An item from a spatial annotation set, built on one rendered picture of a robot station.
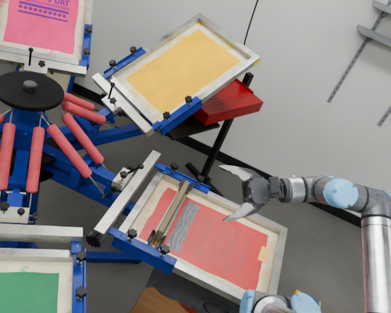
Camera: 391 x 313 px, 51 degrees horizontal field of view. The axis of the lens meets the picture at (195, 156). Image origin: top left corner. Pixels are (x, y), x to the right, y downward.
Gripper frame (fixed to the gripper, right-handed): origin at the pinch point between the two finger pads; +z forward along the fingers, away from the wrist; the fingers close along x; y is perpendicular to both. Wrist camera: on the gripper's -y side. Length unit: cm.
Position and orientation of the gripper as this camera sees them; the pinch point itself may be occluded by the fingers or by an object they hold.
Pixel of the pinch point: (220, 192)
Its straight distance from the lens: 112.9
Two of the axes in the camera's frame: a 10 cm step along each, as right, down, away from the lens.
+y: -1.9, 1.8, 9.6
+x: -0.6, -9.8, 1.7
